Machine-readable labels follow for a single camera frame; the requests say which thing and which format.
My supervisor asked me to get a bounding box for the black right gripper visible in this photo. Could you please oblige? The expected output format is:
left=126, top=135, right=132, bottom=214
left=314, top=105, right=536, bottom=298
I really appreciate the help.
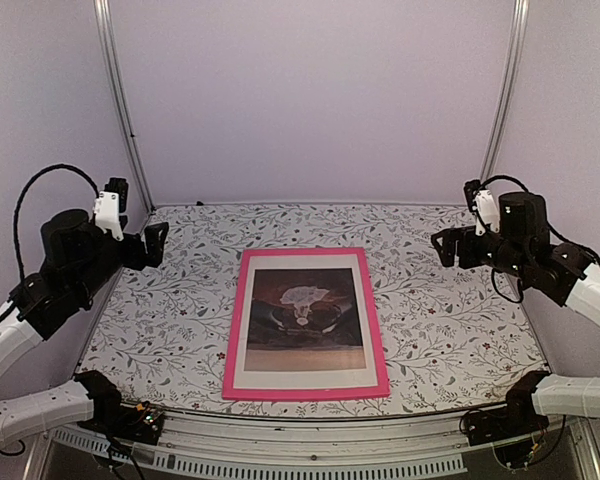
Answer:
left=432, top=225, right=530, bottom=280

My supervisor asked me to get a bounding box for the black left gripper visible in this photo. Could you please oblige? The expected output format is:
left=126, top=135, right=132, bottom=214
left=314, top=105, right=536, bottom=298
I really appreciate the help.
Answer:
left=72, top=221, right=169, bottom=301

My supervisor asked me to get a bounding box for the white mat board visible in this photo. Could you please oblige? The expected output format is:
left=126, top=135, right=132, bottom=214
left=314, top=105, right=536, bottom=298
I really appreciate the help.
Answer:
left=232, top=253, right=381, bottom=391

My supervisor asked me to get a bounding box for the photo print with white border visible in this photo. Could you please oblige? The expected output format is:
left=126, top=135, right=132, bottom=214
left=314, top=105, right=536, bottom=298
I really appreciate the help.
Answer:
left=244, top=268, right=366, bottom=372

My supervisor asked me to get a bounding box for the pink wooden picture frame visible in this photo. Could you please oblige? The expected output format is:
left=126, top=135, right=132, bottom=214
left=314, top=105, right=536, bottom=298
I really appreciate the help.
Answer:
left=221, top=246, right=391, bottom=401

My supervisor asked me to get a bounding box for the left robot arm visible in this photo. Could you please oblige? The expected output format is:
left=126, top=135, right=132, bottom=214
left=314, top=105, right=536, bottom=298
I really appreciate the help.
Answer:
left=0, top=209, right=169, bottom=451

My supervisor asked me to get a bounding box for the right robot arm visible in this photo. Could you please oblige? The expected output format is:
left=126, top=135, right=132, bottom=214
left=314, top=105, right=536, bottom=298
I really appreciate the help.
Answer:
left=431, top=182, right=600, bottom=441

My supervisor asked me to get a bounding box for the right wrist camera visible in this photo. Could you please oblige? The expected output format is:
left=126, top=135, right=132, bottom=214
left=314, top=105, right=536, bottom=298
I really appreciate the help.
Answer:
left=463, top=180, right=500, bottom=236

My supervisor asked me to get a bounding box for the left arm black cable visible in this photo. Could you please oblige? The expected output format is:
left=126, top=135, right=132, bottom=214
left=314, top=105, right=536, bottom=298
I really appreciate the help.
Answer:
left=12, top=163, right=101, bottom=281

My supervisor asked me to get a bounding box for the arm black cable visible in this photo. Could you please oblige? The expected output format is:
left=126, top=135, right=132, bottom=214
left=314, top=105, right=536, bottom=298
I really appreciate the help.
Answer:
left=479, top=174, right=600, bottom=304
left=12, top=163, right=101, bottom=281

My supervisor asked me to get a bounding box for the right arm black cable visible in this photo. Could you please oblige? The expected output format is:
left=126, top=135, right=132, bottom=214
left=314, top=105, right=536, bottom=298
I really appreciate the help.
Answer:
left=479, top=174, right=600, bottom=304

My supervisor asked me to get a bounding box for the right aluminium corner post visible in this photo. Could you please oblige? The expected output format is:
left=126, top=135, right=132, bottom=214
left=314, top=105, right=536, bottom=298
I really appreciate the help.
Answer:
left=480, top=0, right=530, bottom=180

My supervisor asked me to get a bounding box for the aluminium corner post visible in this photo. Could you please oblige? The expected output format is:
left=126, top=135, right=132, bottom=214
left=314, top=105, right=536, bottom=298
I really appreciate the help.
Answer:
left=480, top=0, right=530, bottom=180
left=93, top=0, right=155, bottom=213

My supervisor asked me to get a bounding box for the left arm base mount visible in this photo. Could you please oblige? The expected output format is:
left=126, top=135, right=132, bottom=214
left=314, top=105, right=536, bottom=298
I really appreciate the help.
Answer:
left=77, top=401, right=165, bottom=446

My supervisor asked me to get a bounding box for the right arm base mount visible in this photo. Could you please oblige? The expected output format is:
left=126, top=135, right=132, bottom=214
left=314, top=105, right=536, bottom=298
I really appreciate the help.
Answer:
left=458, top=406, right=549, bottom=446

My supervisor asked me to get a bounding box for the left aluminium corner post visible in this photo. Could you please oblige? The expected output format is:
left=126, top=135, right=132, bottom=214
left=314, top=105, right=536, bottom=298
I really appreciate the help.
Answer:
left=93, top=0, right=155, bottom=213

